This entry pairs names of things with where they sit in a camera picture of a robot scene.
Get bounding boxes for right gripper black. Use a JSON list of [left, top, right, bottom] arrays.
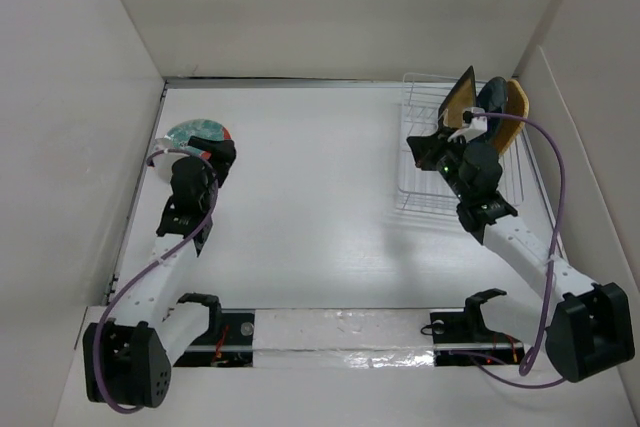
[[408, 126, 470, 202]]

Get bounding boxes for red teal floral round plate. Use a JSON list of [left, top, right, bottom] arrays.
[[152, 119, 232, 183]]

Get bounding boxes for brown black square plate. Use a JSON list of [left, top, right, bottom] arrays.
[[438, 66, 477, 129]]

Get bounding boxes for teal round plate white blossoms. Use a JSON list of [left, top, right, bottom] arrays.
[[476, 77, 508, 143]]

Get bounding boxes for woven bamboo square plate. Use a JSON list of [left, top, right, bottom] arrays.
[[491, 79, 529, 157]]

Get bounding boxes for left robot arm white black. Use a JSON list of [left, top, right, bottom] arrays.
[[83, 131, 237, 414]]

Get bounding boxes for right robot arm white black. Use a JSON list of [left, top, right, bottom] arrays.
[[407, 134, 635, 383]]

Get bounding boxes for white wire dish rack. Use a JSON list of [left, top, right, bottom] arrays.
[[396, 73, 525, 217]]

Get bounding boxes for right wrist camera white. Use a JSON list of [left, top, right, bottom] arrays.
[[447, 107, 488, 143]]

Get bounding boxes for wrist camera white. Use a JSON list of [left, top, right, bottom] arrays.
[[150, 137, 188, 166], [447, 107, 488, 143]]

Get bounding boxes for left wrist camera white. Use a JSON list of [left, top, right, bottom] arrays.
[[150, 137, 188, 166]]

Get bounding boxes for aluminium base rail with mounts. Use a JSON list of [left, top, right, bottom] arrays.
[[177, 309, 524, 369]]

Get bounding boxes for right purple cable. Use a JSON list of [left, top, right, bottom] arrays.
[[462, 110, 569, 391]]

